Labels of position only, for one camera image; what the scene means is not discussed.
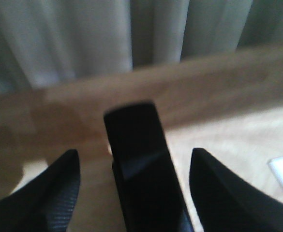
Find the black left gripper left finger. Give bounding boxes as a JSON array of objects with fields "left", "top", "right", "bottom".
[{"left": 0, "top": 149, "right": 80, "bottom": 232}]

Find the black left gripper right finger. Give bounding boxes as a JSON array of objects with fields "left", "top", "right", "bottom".
[{"left": 189, "top": 148, "right": 283, "bottom": 232}]

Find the black stapler orange button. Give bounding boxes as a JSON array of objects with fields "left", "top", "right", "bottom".
[{"left": 104, "top": 101, "right": 194, "bottom": 232}]

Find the grey curtain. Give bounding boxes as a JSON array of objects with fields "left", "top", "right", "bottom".
[{"left": 0, "top": 0, "right": 283, "bottom": 94}]

